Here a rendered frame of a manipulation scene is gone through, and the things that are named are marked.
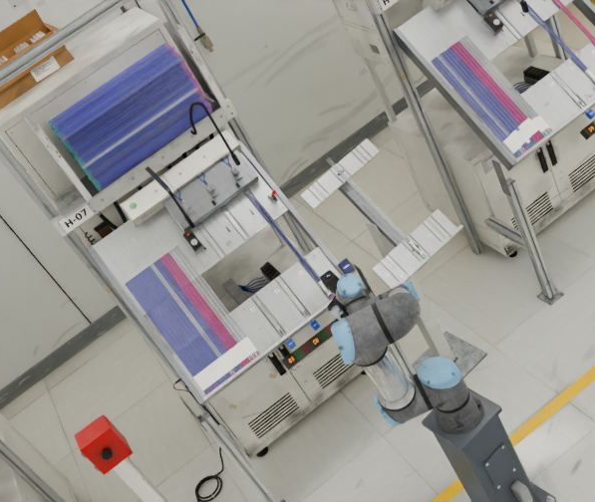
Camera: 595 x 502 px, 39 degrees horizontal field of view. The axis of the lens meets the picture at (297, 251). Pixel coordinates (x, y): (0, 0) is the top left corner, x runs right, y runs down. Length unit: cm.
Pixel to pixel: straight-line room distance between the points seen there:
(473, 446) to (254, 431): 119
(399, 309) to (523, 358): 141
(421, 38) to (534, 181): 86
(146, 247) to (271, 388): 83
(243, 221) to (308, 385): 84
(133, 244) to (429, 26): 143
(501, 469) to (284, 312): 91
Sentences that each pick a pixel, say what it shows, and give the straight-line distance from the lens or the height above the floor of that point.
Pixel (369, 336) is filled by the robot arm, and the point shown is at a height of 115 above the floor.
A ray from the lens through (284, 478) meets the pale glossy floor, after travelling 360.
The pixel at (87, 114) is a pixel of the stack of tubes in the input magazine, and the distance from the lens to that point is 294.
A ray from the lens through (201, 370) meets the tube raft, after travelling 300.
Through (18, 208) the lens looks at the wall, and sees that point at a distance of 462.
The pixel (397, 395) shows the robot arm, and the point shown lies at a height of 82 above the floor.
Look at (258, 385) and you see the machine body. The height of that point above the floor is 36.
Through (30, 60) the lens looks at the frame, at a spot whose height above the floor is 188.
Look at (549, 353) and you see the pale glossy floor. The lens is 352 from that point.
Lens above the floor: 259
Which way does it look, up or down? 34 degrees down
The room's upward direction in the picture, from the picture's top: 31 degrees counter-clockwise
